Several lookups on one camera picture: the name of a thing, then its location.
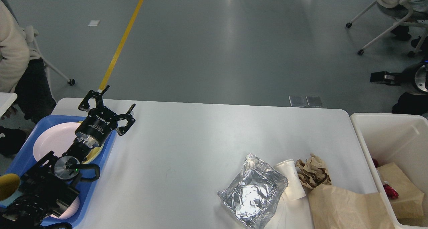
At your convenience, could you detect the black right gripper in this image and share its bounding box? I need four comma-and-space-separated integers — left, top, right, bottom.
370, 63, 428, 95

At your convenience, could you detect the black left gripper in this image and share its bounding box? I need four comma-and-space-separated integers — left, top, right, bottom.
74, 85, 136, 147

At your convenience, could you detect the pink plate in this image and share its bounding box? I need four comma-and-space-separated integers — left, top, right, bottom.
33, 122, 81, 161

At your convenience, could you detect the pink ribbed mug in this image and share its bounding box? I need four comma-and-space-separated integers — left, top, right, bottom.
50, 197, 80, 220

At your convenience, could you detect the brown paper ball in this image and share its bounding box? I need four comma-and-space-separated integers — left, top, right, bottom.
295, 153, 332, 189

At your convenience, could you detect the brown paper bag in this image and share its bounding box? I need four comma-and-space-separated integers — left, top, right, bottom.
308, 184, 395, 229

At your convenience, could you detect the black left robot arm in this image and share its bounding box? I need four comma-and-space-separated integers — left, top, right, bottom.
1, 86, 135, 229

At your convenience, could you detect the person in black trousers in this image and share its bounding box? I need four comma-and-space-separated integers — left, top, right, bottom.
392, 92, 428, 116

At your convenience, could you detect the yellow plate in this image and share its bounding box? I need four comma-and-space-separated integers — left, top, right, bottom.
75, 120, 105, 164

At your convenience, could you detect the white plastic bin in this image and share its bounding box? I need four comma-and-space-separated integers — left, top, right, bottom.
350, 113, 428, 229

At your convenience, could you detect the white rolling office chair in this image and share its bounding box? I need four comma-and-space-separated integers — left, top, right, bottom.
346, 0, 427, 57

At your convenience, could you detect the blue plastic tray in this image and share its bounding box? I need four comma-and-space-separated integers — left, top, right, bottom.
6, 115, 97, 229

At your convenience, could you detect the person in cream sweater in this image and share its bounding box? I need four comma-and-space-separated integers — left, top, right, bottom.
0, 0, 57, 156

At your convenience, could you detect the teal mug yellow inside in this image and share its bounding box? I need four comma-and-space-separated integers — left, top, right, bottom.
0, 173, 22, 207

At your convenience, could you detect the brown bag inside bin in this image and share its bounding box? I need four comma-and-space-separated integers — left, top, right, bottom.
377, 162, 427, 227

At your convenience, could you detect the white paper cup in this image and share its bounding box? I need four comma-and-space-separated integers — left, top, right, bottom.
274, 159, 306, 201

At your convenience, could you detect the large crumpled foil sheet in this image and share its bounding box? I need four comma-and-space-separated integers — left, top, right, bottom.
217, 154, 289, 229

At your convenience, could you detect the white chair frame left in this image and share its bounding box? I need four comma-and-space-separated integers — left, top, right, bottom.
21, 25, 76, 102

